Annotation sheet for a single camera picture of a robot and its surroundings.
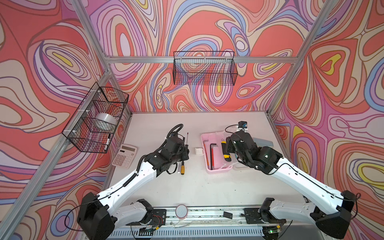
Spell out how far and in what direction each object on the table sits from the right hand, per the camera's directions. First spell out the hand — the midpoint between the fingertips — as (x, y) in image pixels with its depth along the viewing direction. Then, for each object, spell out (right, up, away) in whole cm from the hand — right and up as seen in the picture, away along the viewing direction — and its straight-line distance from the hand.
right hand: (231, 142), depth 73 cm
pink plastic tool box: (-5, 0, +22) cm, 23 cm away
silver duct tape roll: (-62, +12, 0) cm, 63 cm away
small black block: (-2, -37, +1) cm, 37 cm away
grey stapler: (+25, -2, +22) cm, 34 cm away
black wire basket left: (-66, +9, -3) cm, 67 cm away
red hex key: (-6, -11, +21) cm, 24 cm away
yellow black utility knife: (0, -9, +12) cm, 15 cm away
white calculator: (-62, -11, +19) cm, 66 cm away
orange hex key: (-10, -13, +19) cm, 25 cm away
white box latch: (-16, -8, +18) cm, 25 cm away
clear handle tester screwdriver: (-23, -2, +7) cm, 24 cm away
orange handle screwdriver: (-26, -17, +15) cm, 34 cm away
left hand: (-20, -4, +5) cm, 21 cm away
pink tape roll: (-25, -33, -3) cm, 42 cm away
